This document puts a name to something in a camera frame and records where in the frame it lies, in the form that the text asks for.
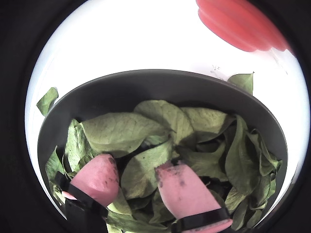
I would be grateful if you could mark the red collapsible silicone cup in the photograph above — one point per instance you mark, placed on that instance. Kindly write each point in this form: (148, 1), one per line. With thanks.
(230, 24)

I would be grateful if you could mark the small loose green leaf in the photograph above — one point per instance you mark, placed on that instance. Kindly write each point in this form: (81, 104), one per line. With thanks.
(47, 100)

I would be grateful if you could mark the pink-tipped gripper finger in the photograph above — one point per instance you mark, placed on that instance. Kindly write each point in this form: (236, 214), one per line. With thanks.
(97, 177)
(187, 191)

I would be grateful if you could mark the grey round bowl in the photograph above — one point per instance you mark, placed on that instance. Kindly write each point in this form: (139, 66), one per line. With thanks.
(145, 87)

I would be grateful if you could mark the pointed loose green leaf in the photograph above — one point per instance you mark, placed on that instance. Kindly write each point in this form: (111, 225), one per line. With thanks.
(243, 82)

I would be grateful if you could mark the pile of green leaves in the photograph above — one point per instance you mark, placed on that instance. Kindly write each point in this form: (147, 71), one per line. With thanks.
(121, 131)

